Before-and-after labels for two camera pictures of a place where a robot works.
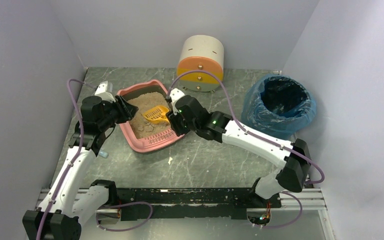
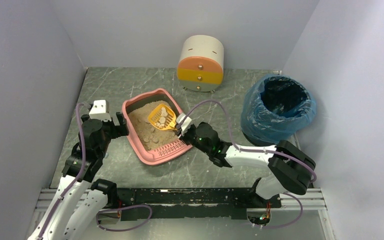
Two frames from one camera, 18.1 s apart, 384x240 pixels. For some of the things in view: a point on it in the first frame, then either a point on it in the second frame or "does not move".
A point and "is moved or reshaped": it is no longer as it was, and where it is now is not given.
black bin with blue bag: x=278 y=105 does not move
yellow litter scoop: x=157 y=115 is moved or reshaped
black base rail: x=159 y=203 does not move
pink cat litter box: x=155 y=143 -> x=138 y=151
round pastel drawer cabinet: x=201 y=52 does not move
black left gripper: x=122 y=109 -> x=117 y=125
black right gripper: x=174 y=122 -> x=186 y=133
